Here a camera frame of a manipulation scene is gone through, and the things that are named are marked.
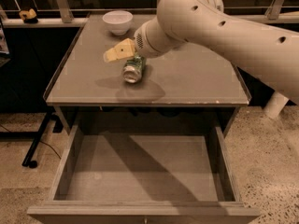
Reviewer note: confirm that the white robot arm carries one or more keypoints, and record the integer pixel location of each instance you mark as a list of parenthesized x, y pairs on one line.
[(268, 53)]

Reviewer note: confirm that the black metal stand leg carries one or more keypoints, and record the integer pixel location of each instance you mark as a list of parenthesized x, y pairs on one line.
[(28, 160)]

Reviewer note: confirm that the small yellow black toy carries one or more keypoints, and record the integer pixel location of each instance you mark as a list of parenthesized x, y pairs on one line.
[(28, 16)]

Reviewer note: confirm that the open grey top drawer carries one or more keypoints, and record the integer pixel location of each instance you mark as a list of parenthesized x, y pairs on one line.
[(118, 168)]

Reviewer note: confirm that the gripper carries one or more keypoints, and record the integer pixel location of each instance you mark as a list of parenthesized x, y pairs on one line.
[(142, 45)]

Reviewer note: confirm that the white ceramic bowl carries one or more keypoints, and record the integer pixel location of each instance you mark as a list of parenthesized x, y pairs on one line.
[(118, 22)]

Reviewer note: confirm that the green soda can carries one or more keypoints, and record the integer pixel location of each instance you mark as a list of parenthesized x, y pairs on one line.
[(132, 71)]

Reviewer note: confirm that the grey drawer cabinet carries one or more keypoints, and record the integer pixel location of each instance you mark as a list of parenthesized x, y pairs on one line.
[(190, 75)]

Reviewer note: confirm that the white window rail frame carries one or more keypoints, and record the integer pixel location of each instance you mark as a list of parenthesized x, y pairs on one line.
[(67, 12)]

